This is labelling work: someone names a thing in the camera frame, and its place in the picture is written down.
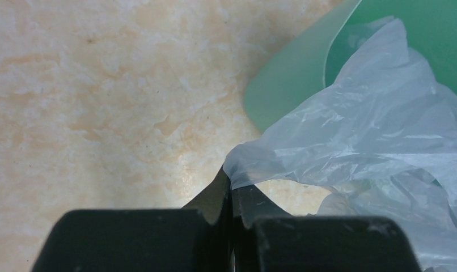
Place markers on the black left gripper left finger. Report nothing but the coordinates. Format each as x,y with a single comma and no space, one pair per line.
195,237

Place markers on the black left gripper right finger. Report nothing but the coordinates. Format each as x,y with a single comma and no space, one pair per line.
267,238

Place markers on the blue plastic trash bag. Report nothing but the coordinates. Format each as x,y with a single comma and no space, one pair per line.
382,137

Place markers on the green plastic trash bin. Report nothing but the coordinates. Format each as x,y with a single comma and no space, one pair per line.
312,60

